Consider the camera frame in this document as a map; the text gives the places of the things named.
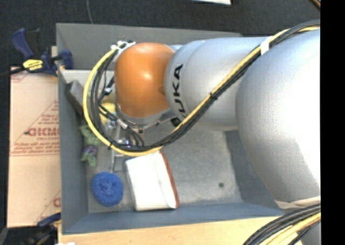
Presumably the yellow round object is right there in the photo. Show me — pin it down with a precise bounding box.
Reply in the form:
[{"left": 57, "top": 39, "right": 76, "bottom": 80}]
[{"left": 98, "top": 100, "right": 117, "bottom": 131}]

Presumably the blue round sponge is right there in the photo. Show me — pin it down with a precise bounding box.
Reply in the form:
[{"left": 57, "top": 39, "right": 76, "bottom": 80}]
[{"left": 90, "top": 172, "right": 125, "bottom": 207}]

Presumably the white box with red-brown edge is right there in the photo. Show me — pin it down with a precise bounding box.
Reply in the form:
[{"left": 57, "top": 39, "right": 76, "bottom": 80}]
[{"left": 124, "top": 151, "right": 181, "bottom": 212}]

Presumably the green and purple toy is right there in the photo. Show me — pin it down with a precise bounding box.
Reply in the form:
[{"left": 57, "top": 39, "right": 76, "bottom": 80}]
[{"left": 79, "top": 124, "right": 105, "bottom": 168}]

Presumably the dark grey flat block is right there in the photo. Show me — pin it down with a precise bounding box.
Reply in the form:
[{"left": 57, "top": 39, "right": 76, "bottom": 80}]
[{"left": 64, "top": 80, "right": 86, "bottom": 117}]

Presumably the grey metal bin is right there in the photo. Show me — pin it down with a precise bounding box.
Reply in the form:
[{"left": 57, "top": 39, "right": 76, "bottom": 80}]
[{"left": 56, "top": 22, "right": 286, "bottom": 235}]

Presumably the brown cardboard board red print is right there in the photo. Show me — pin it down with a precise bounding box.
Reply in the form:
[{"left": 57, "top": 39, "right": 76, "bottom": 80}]
[{"left": 6, "top": 66, "right": 62, "bottom": 228}]

